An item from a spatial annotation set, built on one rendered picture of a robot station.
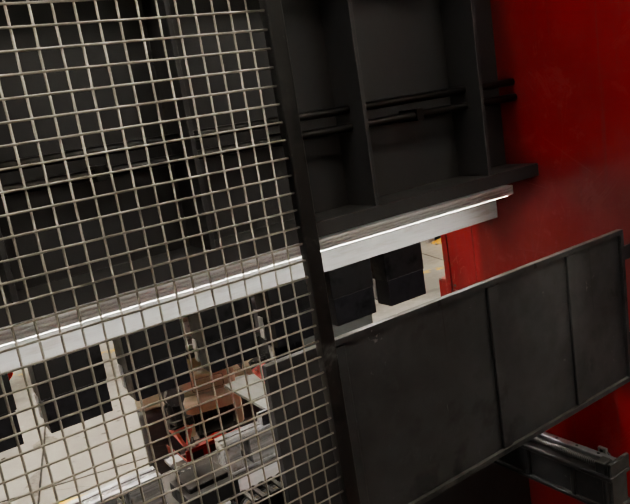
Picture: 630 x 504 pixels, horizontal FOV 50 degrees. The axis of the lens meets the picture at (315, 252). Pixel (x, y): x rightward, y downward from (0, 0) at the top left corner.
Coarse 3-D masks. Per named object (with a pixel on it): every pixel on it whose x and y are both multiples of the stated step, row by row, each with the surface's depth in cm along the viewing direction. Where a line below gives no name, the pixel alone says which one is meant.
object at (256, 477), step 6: (276, 462) 162; (264, 468) 160; (270, 468) 159; (276, 468) 159; (252, 474) 158; (258, 474) 158; (270, 474) 157; (240, 480) 156; (246, 480) 156; (252, 480) 155; (258, 480) 155; (264, 480) 155; (240, 486) 154; (246, 486) 153; (228, 498) 150
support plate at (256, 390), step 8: (248, 376) 214; (256, 376) 213; (232, 384) 210; (240, 384) 209; (256, 384) 207; (240, 392) 203; (256, 392) 201; (248, 400) 197; (264, 400) 194; (264, 408) 189
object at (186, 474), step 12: (192, 468) 161; (204, 468) 154; (216, 468) 153; (180, 480) 151; (204, 480) 149; (216, 480) 150; (228, 480) 150; (192, 492) 147; (204, 492) 146; (228, 492) 149
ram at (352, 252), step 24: (456, 216) 215; (480, 216) 221; (360, 240) 195; (384, 240) 200; (408, 240) 205; (336, 264) 191; (216, 288) 171; (240, 288) 175; (264, 288) 179; (144, 312) 161; (168, 312) 164; (72, 336) 152; (96, 336) 155; (0, 360) 144; (24, 360) 147
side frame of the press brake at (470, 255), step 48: (528, 0) 196; (576, 0) 184; (624, 0) 173; (528, 48) 200; (576, 48) 188; (624, 48) 176; (528, 96) 204; (576, 96) 191; (624, 96) 180; (528, 144) 209; (576, 144) 195; (624, 144) 183; (528, 192) 213; (576, 192) 199; (624, 192) 186; (480, 240) 235; (528, 240) 218; (576, 240) 203; (624, 240) 190; (576, 432) 221; (624, 432) 205
